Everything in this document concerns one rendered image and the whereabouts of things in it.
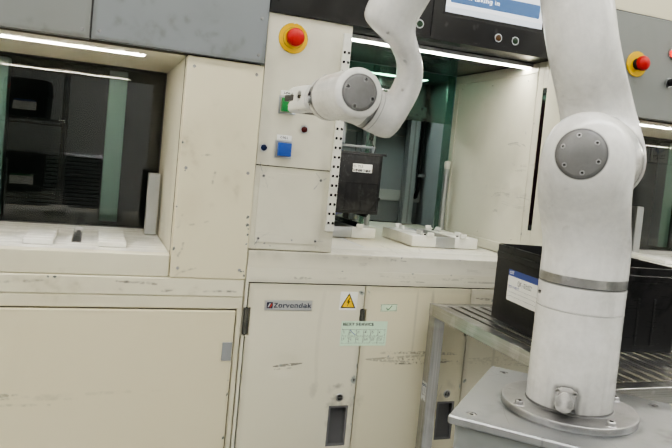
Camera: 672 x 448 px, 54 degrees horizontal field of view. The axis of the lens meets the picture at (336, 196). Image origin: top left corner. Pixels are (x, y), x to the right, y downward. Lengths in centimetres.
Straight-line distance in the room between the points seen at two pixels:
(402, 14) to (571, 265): 47
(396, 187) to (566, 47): 168
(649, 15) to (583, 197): 122
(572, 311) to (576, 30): 38
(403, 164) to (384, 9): 152
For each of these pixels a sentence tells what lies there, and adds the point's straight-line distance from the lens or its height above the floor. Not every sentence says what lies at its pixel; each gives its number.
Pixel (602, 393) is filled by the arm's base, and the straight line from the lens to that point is 101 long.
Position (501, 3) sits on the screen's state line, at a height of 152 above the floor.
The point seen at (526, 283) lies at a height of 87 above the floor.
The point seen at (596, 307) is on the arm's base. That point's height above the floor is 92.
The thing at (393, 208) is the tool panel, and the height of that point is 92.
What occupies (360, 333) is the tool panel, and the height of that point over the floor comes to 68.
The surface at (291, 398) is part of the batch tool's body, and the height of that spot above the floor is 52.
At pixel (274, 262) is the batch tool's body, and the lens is 153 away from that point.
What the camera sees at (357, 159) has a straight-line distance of 191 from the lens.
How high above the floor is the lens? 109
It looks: 3 degrees down
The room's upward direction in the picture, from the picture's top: 5 degrees clockwise
